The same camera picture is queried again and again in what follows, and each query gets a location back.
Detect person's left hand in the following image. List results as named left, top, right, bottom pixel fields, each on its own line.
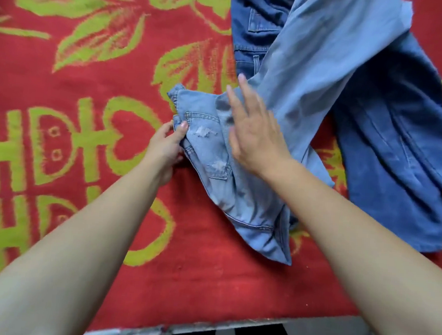
left=142, top=118, right=190, bottom=189

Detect person's right hand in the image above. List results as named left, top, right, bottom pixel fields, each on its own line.
left=220, top=73, right=299, bottom=182

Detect light blue ripped jeans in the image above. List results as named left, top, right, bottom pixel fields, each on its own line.
left=155, top=0, right=415, bottom=274

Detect person's left forearm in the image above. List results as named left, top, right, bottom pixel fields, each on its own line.
left=0, top=150, right=166, bottom=335

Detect person's right forearm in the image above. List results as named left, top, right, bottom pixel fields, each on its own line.
left=251, top=157, right=442, bottom=335

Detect red blanket with green pattern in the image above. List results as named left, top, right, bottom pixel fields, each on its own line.
left=0, top=0, right=442, bottom=335

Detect dark blue jeans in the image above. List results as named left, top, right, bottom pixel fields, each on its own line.
left=213, top=0, right=442, bottom=255

